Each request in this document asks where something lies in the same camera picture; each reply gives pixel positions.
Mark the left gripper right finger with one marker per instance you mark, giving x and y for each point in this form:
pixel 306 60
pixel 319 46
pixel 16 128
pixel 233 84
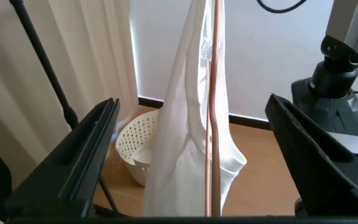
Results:
pixel 319 186

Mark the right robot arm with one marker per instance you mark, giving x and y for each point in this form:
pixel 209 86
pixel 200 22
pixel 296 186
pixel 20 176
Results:
pixel 334 77

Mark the pink clothes hanger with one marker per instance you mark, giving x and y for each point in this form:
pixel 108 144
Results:
pixel 215 155

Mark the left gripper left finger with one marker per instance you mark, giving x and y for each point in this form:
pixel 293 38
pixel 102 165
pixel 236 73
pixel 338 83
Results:
pixel 42 193

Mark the white laundry basket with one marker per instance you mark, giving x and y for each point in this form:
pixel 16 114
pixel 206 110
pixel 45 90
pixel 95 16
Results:
pixel 135 137

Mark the beige curtain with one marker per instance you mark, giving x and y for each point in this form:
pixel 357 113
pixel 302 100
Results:
pixel 89 46

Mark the white garment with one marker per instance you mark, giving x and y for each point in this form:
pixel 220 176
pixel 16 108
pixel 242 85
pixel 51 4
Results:
pixel 179 155

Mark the black clothes rack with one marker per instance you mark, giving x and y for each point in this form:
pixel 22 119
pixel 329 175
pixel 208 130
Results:
pixel 42 59

